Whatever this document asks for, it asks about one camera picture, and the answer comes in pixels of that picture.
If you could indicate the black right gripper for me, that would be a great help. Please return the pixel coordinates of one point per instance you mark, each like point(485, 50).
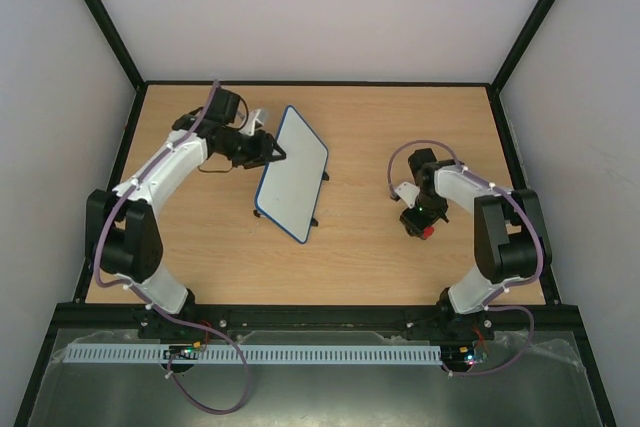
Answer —
point(415, 220)

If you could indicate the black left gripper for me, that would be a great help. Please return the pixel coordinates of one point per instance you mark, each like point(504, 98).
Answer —
point(260, 152)

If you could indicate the red whiteboard eraser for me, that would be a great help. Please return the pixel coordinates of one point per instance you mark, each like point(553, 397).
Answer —
point(427, 233)

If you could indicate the small blue-framed whiteboard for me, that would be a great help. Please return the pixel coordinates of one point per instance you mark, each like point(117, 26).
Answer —
point(289, 189)

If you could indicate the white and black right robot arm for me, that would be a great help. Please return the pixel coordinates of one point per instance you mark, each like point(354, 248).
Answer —
point(510, 240)

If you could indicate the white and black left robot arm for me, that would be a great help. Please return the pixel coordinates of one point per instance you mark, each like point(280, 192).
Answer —
point(122, 239)

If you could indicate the right controller circuit board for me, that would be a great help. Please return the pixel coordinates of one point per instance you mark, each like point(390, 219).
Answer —
point(462, 358)

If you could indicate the controller circuit board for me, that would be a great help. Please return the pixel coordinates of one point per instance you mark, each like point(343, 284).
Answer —
point(462, 358)
point(189, 352)

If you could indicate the left controller circuit board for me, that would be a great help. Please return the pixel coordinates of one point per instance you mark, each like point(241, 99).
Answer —
point(189, 352)

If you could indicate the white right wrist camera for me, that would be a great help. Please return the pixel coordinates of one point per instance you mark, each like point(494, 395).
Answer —
point(406, 192)

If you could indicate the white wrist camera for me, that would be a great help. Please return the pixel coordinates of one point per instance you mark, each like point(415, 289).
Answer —
point(406, 192)
point(255, 120)

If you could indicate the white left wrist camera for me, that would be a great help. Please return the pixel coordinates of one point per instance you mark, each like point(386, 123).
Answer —
point(255, 120)

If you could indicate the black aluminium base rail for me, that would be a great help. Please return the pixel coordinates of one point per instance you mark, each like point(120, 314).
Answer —
point(432, 323)

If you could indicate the black enclosure frame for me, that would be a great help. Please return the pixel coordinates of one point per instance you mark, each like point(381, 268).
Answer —
point(553, 315)

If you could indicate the light blue slotted cable duct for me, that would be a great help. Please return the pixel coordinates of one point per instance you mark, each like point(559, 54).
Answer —
point(258, 355)

